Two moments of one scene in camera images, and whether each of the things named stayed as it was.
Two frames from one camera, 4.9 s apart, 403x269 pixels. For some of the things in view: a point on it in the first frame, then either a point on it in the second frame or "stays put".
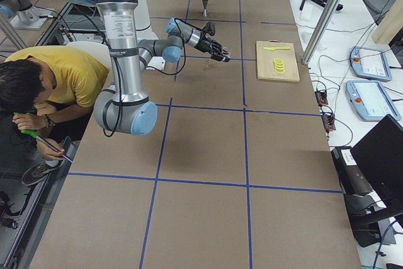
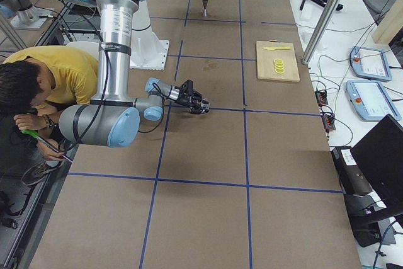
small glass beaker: [227, 51] → [204, 106]
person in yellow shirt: [45, 91] stays put
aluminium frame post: [329, 15] stays put
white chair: [99, 49] stays put
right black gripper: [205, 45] → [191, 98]
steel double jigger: [204, 2] stays put
